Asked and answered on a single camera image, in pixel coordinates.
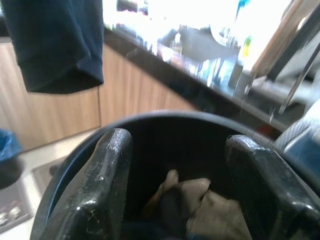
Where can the wooden counter cabinet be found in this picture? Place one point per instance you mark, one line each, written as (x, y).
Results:
(62, 112)

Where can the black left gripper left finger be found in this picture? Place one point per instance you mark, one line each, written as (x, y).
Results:
(105, 175)

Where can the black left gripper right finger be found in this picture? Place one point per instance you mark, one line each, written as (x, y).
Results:
(265, 190)

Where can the silver washing machine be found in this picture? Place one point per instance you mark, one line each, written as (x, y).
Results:
(297, 135)

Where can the black round laundry bucket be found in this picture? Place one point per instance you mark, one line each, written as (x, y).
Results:
(165, 140)

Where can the yellow green bottle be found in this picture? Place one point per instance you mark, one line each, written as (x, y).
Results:
(246, 47)

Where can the dark navy garment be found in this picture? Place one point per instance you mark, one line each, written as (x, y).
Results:
(55, 45)

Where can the blue bag lined bin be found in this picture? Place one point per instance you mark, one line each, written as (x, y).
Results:
(8, 155)

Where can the light wooden board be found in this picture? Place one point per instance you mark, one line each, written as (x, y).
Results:
(277, 42)

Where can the dark crumpled cloth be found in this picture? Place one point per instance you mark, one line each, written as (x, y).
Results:
(172, 207)

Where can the silver metal rod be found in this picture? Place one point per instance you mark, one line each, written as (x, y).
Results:
(300, 70)

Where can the beige crumpled cloth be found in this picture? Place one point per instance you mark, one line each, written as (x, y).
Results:
(217, 212)

